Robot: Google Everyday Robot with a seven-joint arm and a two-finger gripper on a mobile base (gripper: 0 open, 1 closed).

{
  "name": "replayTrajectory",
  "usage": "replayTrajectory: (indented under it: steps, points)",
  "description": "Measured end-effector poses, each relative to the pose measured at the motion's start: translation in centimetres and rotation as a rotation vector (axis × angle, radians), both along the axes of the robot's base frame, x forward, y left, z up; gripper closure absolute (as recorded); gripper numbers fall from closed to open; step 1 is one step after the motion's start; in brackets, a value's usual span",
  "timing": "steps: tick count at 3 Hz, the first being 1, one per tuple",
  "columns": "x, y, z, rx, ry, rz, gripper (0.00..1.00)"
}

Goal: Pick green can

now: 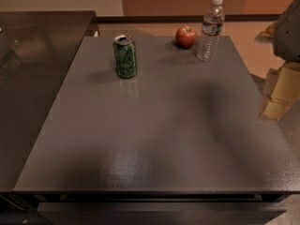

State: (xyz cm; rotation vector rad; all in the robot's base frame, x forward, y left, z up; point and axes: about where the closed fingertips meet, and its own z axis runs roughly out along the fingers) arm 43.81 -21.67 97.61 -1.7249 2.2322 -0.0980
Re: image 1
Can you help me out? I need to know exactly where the clear plastic water bottle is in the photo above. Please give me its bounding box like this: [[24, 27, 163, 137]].
[[196, 0, 225, 62]]

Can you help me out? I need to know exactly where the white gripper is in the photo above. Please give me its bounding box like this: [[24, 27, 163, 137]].
[[260, 0, 300, 121]]

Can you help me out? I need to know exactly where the red apple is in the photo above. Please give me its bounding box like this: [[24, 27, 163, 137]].
[[175, 26, 197, 49]]

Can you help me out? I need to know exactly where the green soda can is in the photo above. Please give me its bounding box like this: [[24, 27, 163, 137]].
[[113, 35, 137, 79]]

